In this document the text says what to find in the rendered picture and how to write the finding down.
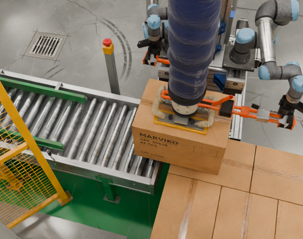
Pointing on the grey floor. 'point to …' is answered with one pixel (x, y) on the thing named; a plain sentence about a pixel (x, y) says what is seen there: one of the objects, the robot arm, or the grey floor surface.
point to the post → (111, 68)
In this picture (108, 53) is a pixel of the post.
